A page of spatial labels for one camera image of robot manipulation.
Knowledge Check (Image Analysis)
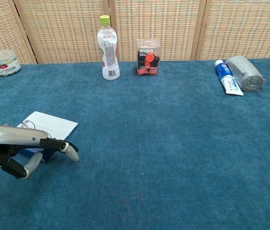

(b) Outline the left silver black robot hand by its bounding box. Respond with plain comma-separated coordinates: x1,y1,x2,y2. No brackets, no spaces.
0,124,80,180

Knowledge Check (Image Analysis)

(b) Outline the blue folding glasses case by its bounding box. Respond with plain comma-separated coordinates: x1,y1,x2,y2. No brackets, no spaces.
0,111,79,164

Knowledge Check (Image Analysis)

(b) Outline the clear round plastic jar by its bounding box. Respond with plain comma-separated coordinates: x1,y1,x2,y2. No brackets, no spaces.
0,49,22,78

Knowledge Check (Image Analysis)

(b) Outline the clear bottle with green cap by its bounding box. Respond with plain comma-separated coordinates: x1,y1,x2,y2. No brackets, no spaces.
97,14,121,81

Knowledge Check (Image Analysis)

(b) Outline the blue carpet table mat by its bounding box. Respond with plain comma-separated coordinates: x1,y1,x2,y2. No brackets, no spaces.
0,58,270,230

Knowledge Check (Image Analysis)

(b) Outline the red snack box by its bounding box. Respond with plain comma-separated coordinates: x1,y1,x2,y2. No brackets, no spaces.
135,38,161,77

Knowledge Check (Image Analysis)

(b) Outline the woven wicker folding screen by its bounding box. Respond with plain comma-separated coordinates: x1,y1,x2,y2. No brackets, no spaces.
0,0,270,66

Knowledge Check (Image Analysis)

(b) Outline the blue white toothpaste tube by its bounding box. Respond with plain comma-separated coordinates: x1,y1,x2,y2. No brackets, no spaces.
214,59,244,96

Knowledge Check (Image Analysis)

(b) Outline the grey garbage bag roll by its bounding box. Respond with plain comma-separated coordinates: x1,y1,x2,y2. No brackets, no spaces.
225,55,268,92

